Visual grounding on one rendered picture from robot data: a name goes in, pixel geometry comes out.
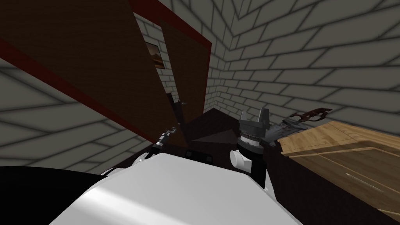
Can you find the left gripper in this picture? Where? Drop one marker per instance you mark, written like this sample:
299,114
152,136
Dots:
170,131

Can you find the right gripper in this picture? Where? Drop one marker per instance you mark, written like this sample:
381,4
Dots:
253,128

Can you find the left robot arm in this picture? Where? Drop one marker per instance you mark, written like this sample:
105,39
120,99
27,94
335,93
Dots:
34,193

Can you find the narrow brown door leaf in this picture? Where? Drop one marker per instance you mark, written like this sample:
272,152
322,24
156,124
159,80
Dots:
187,72

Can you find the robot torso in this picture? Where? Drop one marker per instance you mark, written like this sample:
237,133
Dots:
175,193

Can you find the light wooden cupboard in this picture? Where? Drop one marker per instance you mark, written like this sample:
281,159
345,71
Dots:
347,156

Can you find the large brown door leaf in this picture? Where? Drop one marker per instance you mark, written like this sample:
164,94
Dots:
93,56

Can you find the framed orange wall picture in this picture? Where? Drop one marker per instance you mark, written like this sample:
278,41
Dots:
155,55

